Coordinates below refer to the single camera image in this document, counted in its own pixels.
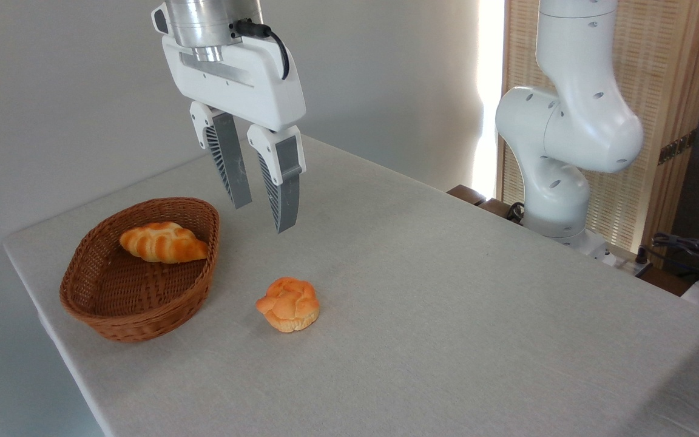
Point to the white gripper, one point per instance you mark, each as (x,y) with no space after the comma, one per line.
(258,91)

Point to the round knotted bread roll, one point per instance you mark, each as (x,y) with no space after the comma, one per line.
(289,306)

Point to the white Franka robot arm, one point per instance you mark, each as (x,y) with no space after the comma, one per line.
(580,121)

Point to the long twisted bread roll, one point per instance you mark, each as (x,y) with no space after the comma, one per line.
(164,244)

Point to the brown wicker basket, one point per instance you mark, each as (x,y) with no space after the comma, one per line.
(143,326)

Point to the small brown wooden block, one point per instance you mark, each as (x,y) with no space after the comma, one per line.
(466,194)

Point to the large brown wooden block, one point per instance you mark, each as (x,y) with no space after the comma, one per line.
(496,209)

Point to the beige tablecloth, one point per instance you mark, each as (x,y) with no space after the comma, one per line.
(446,328)

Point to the white power strip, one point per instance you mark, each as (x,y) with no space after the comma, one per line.
(631,266)

